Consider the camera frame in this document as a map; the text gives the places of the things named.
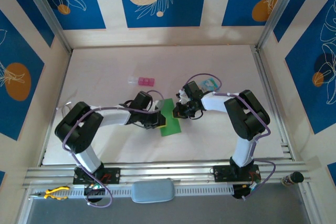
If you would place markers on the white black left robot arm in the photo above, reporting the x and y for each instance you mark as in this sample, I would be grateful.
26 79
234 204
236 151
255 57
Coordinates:
76 132

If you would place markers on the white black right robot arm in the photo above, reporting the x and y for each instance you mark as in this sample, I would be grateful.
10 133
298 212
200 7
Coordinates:
246 119

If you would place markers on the light blue snack packet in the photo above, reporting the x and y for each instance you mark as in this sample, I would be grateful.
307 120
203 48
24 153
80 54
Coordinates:
210 83

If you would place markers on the aluminium table side rail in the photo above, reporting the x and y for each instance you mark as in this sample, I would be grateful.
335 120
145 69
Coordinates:
268 87

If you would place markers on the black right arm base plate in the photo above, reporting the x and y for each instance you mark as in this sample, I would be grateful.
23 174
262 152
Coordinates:
219 174

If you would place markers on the aluminium frame post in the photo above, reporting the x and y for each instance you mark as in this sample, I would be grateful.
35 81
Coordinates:
278 11
46 11

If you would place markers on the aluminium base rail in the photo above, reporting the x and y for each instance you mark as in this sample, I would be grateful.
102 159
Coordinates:
168 170

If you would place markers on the dark capped small bottle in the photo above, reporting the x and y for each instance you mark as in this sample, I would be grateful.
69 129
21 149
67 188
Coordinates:
296 177

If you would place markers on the green cloth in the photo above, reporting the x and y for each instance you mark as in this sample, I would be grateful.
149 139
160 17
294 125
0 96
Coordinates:
172 127

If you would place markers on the grey blue oblong pad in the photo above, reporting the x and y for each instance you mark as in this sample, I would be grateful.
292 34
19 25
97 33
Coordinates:
152 191

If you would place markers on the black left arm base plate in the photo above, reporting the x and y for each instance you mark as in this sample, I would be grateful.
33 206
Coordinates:
114 175

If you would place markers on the pink clear pill box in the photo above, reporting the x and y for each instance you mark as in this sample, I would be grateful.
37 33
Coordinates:
145 81

